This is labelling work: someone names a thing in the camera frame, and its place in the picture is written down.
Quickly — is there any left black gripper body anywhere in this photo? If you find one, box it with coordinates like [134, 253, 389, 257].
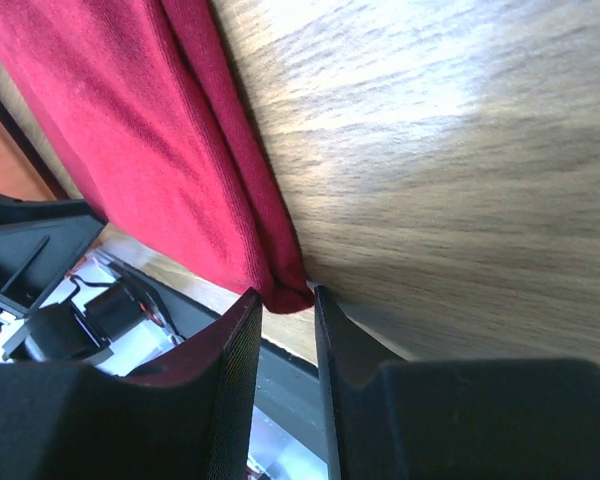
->
[0, 194, 106, 317]

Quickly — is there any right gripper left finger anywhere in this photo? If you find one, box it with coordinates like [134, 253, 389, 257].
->
[0, 290, 262, 479]

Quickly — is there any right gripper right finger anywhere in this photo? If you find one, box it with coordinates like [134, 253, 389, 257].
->
[314, 286, 600, 479]

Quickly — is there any red t shirt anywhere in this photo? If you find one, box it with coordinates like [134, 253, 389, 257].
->
[0, 1, 313, 314]

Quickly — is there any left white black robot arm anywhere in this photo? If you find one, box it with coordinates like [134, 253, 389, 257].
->
[0, 194, 184, 362]

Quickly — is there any orange plastic basket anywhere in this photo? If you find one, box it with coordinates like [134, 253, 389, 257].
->
[0, 124, 56, 201]

